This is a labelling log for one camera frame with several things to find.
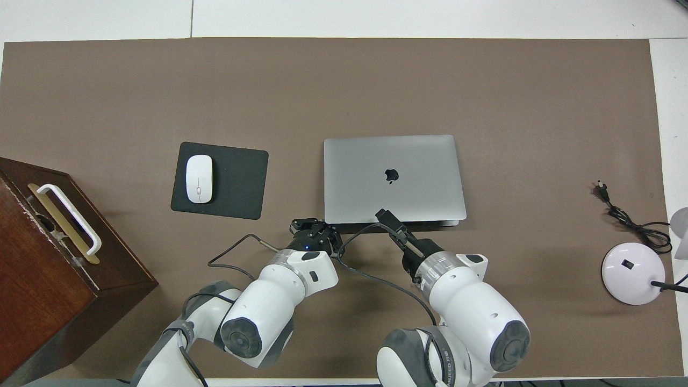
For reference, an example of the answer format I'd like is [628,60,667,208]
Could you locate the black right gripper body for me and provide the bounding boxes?
[390,228,444,280]

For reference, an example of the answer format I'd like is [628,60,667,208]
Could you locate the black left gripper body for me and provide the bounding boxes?
[293,223,338,253]

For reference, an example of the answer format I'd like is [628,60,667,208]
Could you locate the silver grey laptop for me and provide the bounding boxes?
[324,134,467,228]

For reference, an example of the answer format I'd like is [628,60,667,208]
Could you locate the black mouse pad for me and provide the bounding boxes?
[170,141,269,220]

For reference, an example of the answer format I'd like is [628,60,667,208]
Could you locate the white computer mouse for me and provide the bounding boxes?
[185,154,213,204]

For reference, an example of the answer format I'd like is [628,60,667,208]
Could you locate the brown table mat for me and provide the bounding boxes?
[0,38,684,379]

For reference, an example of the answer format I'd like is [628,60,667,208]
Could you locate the white desk lamp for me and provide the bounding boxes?
[601,207,688,306]

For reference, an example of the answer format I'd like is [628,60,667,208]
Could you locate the dark brown wooden box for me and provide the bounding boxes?
[0,157,159,386]

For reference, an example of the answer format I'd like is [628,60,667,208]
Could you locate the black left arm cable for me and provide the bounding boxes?
[180,233,281,387]

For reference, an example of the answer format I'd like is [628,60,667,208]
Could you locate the black lamp power cable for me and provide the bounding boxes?
[594,180,674,255]

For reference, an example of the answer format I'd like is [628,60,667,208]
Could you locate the white box handle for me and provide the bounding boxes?
[37,184,102,256]

